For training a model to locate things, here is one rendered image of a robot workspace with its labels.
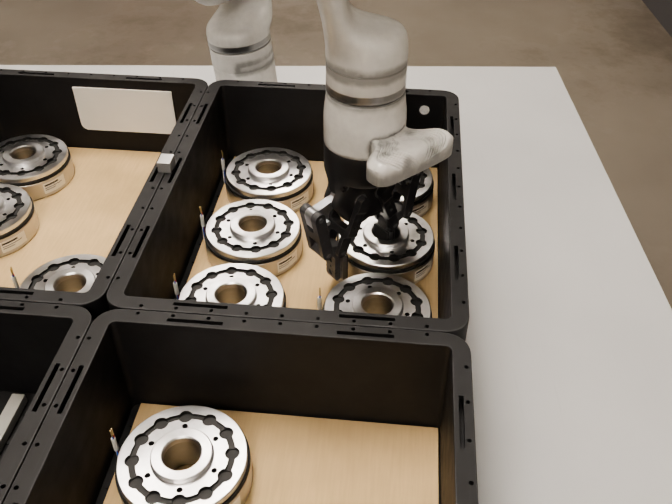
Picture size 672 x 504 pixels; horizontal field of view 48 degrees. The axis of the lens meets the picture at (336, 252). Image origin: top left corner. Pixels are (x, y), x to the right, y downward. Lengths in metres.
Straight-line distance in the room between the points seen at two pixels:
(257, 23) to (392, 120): 0.48
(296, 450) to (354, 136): 0.27
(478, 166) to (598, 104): 1.79
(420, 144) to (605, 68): 2.62
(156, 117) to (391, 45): 0.43
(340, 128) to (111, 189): 0.38
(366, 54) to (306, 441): 0.32
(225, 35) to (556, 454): 0.70
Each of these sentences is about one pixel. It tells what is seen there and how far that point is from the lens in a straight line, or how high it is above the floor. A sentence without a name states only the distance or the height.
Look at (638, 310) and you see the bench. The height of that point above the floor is 0.70.
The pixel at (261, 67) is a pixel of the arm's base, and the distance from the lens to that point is 1.12.
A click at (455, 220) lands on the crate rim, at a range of 0.70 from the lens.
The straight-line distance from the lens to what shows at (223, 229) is 0.80.
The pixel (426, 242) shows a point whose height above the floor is 0.86.
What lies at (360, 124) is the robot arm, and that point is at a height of 1.03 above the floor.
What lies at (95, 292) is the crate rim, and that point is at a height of 0.93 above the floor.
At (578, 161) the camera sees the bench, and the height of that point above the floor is 0.70.
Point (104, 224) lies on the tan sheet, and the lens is 0.89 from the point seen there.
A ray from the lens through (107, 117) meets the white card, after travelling 1.00.
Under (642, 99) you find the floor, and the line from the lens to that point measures 3.06.
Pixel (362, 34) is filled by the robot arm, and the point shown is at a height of 1.10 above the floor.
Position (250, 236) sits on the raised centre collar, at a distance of 0.78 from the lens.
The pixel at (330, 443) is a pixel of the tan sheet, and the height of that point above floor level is 0.83.
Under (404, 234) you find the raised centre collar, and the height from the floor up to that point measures 0.87.
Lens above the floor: 1.36
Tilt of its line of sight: 40 degrees down
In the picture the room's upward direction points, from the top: straight up
